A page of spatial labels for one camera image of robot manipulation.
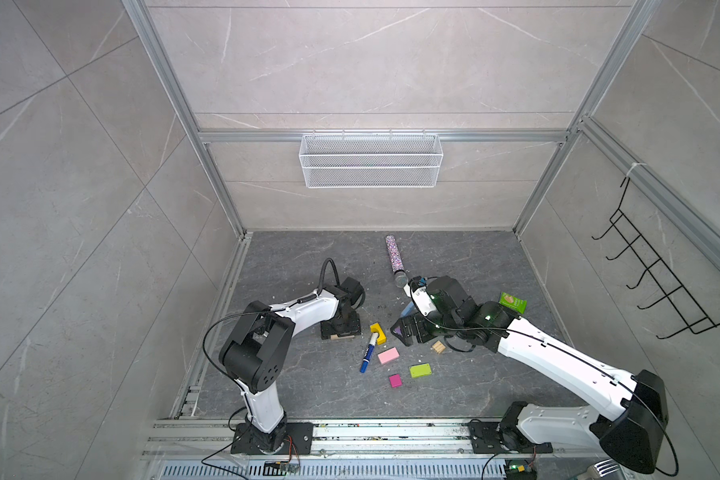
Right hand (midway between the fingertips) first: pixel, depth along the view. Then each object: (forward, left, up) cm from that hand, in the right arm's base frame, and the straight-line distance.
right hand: (404, 322), depth 76 cm
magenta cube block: (-10, +2, -17) cm, 20 cm away
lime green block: (-7, -5, -17) cm, 19 cm away
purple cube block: (-5, +2, +6) cm, 9 cm away
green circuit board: (-31, -26, -18) cm, 44 cm away
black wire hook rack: (-8, -57, +15) cm, 59 cm away
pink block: (-2, +4, -16) cm, 17 cm away
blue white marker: (+2, +8, -15) cm, 18 cm away
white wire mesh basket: (+54, +10, +13) cm, 56 cm away
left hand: (+7, +16, -15) cm, 23 cm away
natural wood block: (+1, +19, -10) cm, 21 cm away
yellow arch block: (+5, +7, -14) cm, 17 cm away
